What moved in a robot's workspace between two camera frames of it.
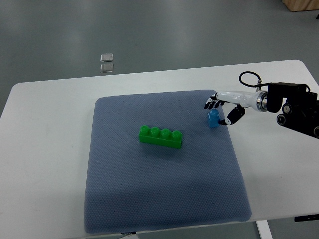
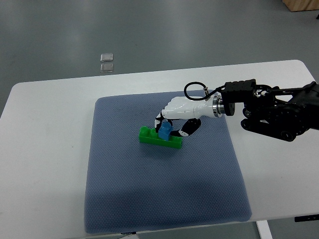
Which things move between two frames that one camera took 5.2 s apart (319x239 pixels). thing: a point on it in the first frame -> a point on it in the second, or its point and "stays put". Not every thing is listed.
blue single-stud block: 213,116 -> 165,130
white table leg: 264,230 stays put
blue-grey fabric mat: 134,186 stays put
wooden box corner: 294,5 stays put
